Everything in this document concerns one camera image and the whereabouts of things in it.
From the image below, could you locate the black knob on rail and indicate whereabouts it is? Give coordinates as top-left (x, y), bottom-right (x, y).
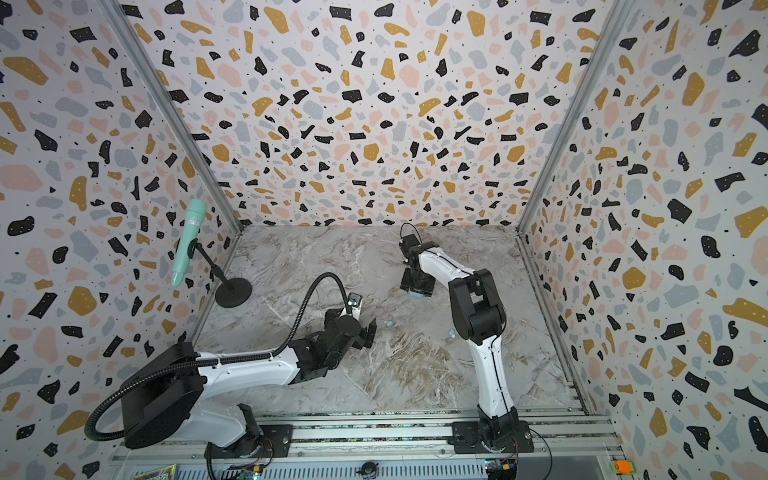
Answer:
top-left (357, 461), bottom-right (378, 480)

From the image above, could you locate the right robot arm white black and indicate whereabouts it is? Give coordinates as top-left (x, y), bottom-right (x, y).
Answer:
top-left (399, 234), bottom-right (533, 454)

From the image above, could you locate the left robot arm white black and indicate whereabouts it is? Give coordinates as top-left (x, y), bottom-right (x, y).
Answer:
top-left (84, 292), bottom-right (377, 449)

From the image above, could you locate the colourful card on rail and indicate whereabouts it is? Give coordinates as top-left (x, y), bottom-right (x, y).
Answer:
top-left (132, 464), bottom-right (177, 480)

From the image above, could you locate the orange button box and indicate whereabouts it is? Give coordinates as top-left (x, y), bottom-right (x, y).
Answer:
top-left (612, 460), bottom-right (635, 475)

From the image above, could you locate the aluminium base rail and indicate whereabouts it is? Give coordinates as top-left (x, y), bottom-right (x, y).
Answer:
top-left (170, 410), bottom-right (625, 480)

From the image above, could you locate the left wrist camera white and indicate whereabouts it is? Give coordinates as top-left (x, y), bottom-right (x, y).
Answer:
top-left (346, 292), bottom-right (363, 320)

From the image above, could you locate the black microphone stand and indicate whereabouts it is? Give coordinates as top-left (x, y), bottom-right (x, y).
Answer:
top-left (187, 240), bottom-right (253, 308)

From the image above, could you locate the mint green microphone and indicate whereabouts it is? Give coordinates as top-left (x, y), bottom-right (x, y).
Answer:
top-left (171, 199), bottom-right (207, 287)

